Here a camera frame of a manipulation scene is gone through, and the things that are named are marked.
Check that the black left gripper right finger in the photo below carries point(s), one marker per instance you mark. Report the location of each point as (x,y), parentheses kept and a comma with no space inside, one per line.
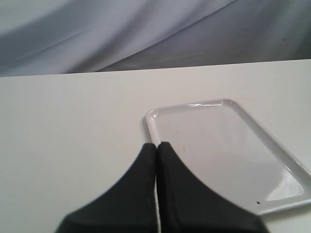
(186,205)

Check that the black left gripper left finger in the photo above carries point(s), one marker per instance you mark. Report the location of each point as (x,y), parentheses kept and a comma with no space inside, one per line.
(129,206)

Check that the white rectangular plastic tray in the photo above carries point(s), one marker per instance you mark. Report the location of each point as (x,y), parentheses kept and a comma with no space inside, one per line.
(232,154)

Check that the grey backdrop cloth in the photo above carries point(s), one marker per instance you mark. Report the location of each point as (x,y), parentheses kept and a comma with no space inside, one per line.
(39,37)

